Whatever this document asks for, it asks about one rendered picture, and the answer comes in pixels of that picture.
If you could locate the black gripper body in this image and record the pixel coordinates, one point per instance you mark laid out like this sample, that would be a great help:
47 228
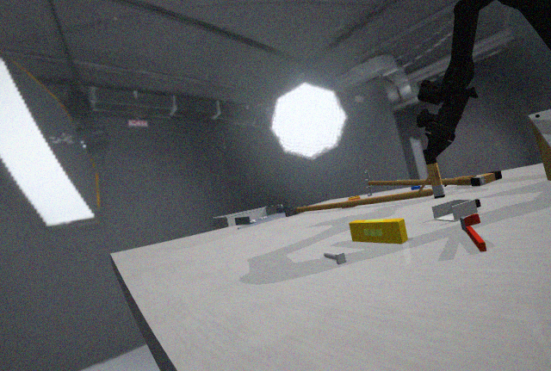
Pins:
445 128

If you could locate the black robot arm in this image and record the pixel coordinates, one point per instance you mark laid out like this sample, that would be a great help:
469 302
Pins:
461 66

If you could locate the long tan scraper with black blade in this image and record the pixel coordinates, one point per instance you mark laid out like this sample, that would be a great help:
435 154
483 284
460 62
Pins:
434 177

